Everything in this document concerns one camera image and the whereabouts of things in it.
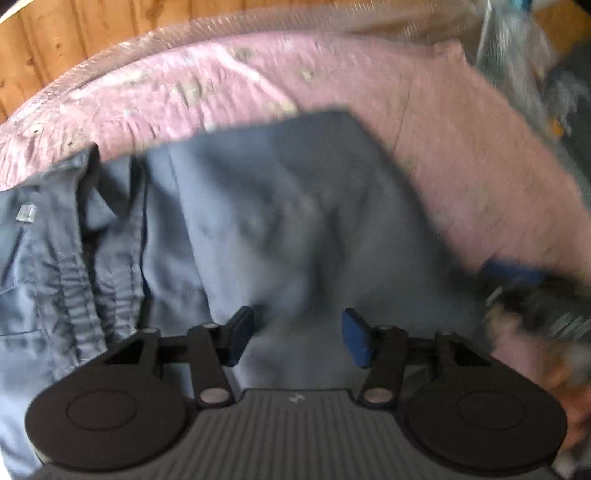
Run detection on grey pants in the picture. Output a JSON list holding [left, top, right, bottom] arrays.
[[0, 111, 490, 478]]

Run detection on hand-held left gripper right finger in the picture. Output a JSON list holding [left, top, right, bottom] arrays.
[[342, 308, 492, 409]]

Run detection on person's right hand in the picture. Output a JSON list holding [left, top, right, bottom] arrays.
[[545, 360, 591, 450]]

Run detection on pink printed bed sheet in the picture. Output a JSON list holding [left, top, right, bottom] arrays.
[[0, 32, 591, 398]]

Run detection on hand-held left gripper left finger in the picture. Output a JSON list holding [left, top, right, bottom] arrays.
[[104, 307, 256, 409]]

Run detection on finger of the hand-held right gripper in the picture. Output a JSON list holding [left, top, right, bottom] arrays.
[[450, 259, 548, 296]]

